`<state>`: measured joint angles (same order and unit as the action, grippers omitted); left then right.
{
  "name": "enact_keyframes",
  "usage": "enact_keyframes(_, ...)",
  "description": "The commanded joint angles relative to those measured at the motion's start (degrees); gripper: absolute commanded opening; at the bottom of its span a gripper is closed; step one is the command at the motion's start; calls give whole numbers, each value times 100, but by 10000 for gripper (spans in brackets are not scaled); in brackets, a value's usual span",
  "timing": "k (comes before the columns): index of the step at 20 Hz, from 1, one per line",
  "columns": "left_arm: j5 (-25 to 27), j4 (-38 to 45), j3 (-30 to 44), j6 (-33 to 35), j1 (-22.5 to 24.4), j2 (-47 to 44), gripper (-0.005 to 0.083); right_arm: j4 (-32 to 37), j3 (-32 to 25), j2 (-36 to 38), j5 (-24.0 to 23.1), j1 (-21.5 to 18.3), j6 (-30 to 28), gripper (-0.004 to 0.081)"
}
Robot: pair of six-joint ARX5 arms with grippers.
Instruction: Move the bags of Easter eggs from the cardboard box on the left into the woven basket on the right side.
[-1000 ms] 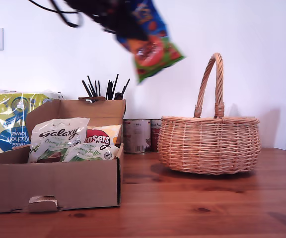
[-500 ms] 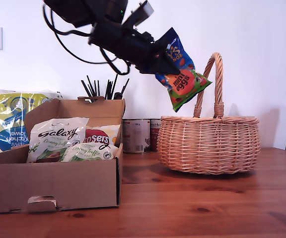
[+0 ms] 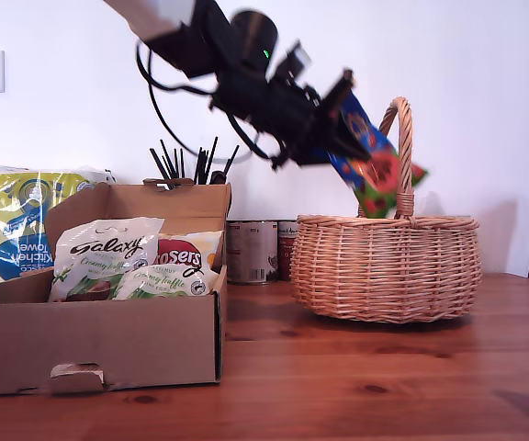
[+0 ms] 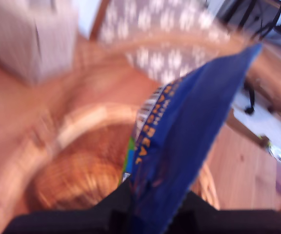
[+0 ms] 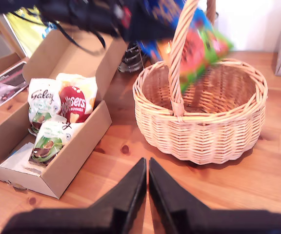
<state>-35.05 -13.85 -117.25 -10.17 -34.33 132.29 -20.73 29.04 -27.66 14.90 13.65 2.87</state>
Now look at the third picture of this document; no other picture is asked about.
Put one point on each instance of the kitchen towel roll pack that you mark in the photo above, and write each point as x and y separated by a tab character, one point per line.
7	220

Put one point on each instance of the red labelled tin can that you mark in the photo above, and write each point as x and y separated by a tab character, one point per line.
286	252

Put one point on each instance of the white Galaxy truffle egg bag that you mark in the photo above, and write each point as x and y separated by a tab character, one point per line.
172	285
104	257

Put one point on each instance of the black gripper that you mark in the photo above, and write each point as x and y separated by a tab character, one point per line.
269	105

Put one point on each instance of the brown cardboard box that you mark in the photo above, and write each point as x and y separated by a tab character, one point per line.
99	340

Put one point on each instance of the white labelled tin can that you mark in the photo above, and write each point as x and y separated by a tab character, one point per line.
250	252

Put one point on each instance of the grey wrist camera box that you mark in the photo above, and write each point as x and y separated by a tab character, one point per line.
297	59

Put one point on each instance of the red Maltesers bunnies bag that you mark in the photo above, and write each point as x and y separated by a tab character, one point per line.
186	252

